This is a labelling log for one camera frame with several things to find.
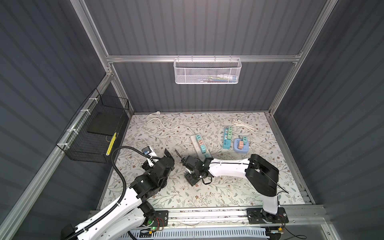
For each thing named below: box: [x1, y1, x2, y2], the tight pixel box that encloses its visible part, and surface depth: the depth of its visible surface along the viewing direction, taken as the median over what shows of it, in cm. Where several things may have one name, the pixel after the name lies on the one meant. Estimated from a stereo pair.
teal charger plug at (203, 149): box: [200, 144, 206, 154], surface depth 95 cm
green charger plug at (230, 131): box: [228, 126, 233, 137], surface depth 102 cm
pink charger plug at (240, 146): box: [238, 140, 244, 150], surface depth 96 cm
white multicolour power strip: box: [190, 133, 213, 162], surface depth 97 cm
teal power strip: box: [223, 128, 232, 150], surface depth 101 cm
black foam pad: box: [87, 112, 121, 136], surface depth 77 cm
